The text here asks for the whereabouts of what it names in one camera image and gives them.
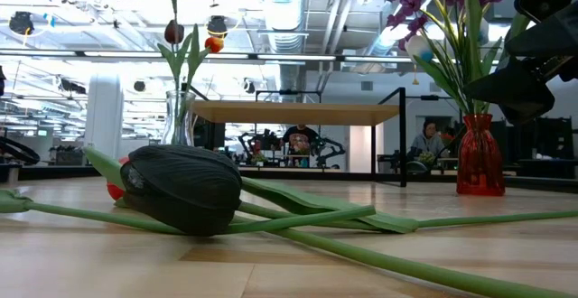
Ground pale blue tulip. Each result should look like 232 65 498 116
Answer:
476 17 491 46

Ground red glass vase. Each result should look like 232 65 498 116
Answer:
455 113 506 198

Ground purple artificial flower bunch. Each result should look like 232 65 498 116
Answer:
386 0 518 118

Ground clear glass vase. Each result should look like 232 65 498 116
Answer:
160 89 198 148

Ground person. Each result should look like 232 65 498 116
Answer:
280 124 320 168
409 119 448 159

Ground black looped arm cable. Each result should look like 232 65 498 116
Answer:
0 135 42 166

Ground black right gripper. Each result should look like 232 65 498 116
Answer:
464 2 578 126

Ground black aluminium table frame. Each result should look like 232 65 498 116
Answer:
0 164 578 195

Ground black ceiling spotlight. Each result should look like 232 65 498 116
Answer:
206 14 228 38
8 11 35 36

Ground white round column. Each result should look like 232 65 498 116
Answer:
84 74 124 160

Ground silver ventilation duct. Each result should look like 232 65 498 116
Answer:
259 0 312 91

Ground black partition panels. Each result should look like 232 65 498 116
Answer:
505 116 575 180

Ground yellow and red tulip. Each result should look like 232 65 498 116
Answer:
178 23 226 145

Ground wooden shelf with black legs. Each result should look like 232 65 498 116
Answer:
180 82 408 189

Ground grey metal block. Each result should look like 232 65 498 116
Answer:
0 162 22 184

